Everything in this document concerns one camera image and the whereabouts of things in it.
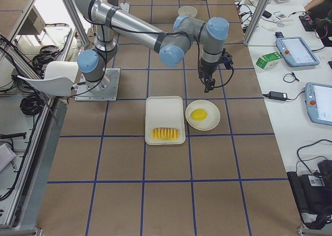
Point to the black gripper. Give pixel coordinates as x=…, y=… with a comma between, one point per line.
x=206, y=69

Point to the yellow lemon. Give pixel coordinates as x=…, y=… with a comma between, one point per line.
x=199, y=114

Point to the white ceramic bowl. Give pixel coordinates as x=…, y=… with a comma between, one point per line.
x=187, y=11

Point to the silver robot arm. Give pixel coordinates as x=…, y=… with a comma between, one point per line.
x=171, y=47

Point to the cream round plate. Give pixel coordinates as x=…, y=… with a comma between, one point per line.
x=212, y=119

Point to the cream rectangular tray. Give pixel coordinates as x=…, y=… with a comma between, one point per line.
x=164, y=112

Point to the green white carton box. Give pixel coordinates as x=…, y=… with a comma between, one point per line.
x=269, y=60

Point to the sliced yellow mango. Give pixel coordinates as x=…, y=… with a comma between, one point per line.
x=165, y=134

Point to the black power adapter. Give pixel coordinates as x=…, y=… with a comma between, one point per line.
x=278, y=96

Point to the far teach pendant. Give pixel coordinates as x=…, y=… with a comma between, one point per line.
x=296, y=52

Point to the teach pendant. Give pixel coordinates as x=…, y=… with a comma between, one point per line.
x=318, y=102
x=296, y=52

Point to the near teach pendant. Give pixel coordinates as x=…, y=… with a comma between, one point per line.
x=318, y=102

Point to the white plastic chair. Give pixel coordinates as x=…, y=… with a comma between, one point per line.
x=58, y=79

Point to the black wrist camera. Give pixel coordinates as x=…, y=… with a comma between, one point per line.
x=227, y=61

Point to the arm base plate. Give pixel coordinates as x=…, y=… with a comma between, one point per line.
x=106, y=90
x=125, y=7

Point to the aluminium frame post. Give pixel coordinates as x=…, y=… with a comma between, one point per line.
x=255, y=21

